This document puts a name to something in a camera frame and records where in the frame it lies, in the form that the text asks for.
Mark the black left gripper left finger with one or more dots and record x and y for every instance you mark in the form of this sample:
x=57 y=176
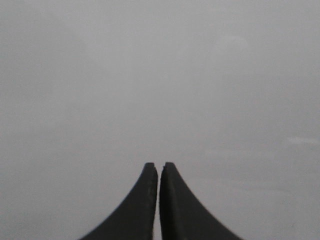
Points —
x=134 y=218

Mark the white whiteboard with aluminium frame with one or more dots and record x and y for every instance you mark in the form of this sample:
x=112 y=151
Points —
x=91 y=90

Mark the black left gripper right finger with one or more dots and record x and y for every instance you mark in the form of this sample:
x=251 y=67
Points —
x=182 y=215

